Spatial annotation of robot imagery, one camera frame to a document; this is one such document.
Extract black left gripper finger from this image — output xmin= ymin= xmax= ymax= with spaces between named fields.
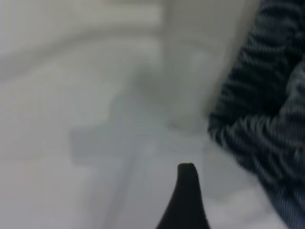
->
xmin=156 ymin=163 xmax=210 ymax=229

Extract blue denim pants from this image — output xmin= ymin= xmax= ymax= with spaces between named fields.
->
xmin=207 ymin=0 xmax=305 ymax=229

